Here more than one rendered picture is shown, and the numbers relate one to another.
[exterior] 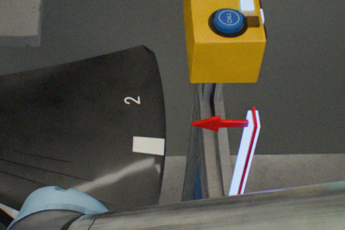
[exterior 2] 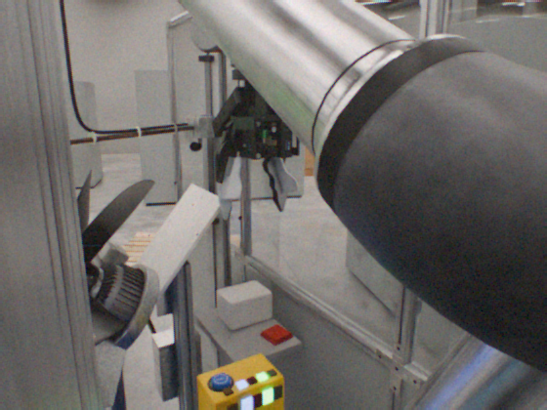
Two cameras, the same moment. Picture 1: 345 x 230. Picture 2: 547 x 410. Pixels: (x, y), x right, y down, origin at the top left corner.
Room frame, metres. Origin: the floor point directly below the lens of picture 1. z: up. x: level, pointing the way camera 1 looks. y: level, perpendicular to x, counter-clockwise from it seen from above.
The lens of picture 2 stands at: (0.46, -0.77, 1.64)
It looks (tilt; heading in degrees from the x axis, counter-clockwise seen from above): 14 degrees down; 66
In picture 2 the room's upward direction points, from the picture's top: straight up
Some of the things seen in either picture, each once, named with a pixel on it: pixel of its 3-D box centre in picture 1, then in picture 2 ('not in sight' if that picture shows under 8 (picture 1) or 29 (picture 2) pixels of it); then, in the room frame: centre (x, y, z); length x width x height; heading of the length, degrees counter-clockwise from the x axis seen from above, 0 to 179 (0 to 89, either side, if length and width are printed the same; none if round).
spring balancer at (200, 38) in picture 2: not in sight; (211, 30); (0.91, 0.74, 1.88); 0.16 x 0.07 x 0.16; 132
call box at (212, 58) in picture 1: (221, 25); (240, 395); (0.71, -0.06, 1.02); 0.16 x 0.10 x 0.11; 7
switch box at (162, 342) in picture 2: not in sight; (177, 361); (0.68, 0.53, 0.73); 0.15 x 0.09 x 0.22; 7
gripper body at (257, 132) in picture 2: not in sight; (261, 115); (0.68, -0.24, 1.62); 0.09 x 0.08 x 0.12; 97
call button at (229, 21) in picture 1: (228, 21); (221, 381); (0.66, -0.07, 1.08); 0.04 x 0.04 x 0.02
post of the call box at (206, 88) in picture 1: (214, 70); not in sight; (0.71, -0.06, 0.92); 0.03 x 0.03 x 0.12; 7
